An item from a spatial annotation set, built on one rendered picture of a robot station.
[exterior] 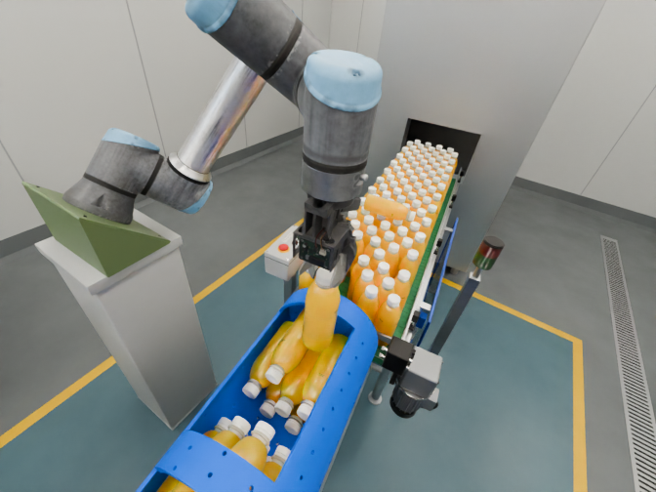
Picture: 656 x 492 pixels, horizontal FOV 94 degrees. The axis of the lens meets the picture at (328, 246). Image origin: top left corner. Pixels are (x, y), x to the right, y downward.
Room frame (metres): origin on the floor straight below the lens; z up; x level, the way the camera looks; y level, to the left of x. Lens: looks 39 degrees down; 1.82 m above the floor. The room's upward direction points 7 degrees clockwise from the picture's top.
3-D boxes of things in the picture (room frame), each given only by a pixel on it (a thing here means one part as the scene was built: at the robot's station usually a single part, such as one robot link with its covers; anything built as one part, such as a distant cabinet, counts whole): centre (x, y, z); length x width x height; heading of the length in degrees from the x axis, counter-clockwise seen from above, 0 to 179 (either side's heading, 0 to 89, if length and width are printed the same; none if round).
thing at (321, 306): (0.43, 0.00, 1.29); 0.07 x 0.07 x 0.19
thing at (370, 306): (0.69, -0.16, 1.00); 0.07 x 0.07 x 0.19
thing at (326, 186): (0.41, 0.00, 1.62); 0.10 x 0.09 x 0.05; 68
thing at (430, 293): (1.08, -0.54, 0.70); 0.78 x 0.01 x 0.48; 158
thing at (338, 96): (0.41, 0.01, 1.71); 0.10 x 0.09 x 0.12; 19
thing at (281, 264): (0.89, 0.14, 1.05); 0.20 x 0.10 x 0.10; 158
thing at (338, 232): (0.40, 0.01, 1.54); 0.09 x 0.08 x 0.12; 158
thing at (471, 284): (0.82, -0.53, 0.55); 0.04 x 0.04 x 1.10; 68
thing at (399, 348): (0.56, -0.26, 0.95); 0.10 x 0.07 x 0.10; 68
